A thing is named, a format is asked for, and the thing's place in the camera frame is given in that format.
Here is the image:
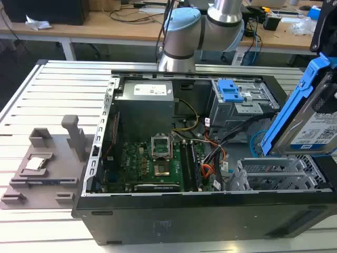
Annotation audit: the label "green motherboard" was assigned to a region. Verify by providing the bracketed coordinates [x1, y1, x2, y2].
[101, 141, 214, 193]

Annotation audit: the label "blue disk wire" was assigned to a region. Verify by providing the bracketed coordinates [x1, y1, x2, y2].
[249, 131, 267, 157]

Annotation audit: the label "grey-brown parts rack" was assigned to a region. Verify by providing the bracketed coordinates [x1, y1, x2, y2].
[0, 115, 96, 210]

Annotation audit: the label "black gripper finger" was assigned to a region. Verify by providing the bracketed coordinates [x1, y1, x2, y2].
[310, 0, 337, 52]
[312, 72, 337, 114]

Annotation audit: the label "RAM stick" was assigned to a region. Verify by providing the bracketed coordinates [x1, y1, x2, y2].
[26, 179, 76, 186]

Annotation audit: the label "black open PC case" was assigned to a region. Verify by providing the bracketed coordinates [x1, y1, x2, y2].
[72, 70, 337, 246]

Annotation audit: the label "crumpled white paper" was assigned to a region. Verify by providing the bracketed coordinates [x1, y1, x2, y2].
[25, 14, 53, 30]

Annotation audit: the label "hanging blue cable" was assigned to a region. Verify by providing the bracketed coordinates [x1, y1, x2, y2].
[252, 21, 264, 63]

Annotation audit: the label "clear plastic bag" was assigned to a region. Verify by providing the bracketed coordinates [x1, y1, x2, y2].
[289, 17, 316, 36]

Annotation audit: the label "large black box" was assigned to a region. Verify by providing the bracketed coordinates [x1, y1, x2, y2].
[1, 0, 90, 26]

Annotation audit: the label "CPU socket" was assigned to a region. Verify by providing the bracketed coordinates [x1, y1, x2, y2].
[154, 162, 173, 177]

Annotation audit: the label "black desk cables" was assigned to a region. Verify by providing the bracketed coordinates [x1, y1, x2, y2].
[109, 7, 170, 26]

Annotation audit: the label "grey power supply unit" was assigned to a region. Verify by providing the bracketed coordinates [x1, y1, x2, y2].
[114, 80, 176, 138]

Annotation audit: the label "wooden desk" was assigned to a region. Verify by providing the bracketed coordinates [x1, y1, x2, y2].
[0, 0, 337, 62]

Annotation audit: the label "orange and red wires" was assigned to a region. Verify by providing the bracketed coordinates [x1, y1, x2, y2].
[201, 147, 227, 182]

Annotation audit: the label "locking lever wire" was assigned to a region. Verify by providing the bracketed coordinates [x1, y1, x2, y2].
[169, 131, 176, 160]

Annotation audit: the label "blue plastic drive latch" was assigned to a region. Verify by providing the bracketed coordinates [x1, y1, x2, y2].
[217, 80, 245, 103]

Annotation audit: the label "hard disk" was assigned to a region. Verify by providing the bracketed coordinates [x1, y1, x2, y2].
[260, 52, 337, 156]

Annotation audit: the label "grey metal drive cage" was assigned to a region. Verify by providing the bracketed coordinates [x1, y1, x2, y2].
[206, 79, 281, 130]

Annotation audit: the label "yellow and black power wires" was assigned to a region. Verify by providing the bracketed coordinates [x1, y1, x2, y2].
[171, 99, 200, 132]

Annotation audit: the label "blue cardboard box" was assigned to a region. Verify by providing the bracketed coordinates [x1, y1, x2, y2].
[308, 5, 323, 21]

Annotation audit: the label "small black box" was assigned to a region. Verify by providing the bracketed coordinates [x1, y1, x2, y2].
[263, 15, 281, 31]

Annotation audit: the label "silver CPU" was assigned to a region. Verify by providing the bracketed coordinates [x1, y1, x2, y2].
[26, 157, 44, 171]

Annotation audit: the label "black RAM slot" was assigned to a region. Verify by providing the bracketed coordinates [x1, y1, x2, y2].
[190, 141, 204, 190]
[180, 141, 196, 192]

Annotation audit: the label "black cable bundle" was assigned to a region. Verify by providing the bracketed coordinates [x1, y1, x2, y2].
[202, 113, 277, 169]

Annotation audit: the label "metal socket cover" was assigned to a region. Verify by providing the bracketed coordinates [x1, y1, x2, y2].
[151, 134, 172, 159]

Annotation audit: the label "black graphics card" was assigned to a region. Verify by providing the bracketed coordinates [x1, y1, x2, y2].
[133, 183, 182, 193]

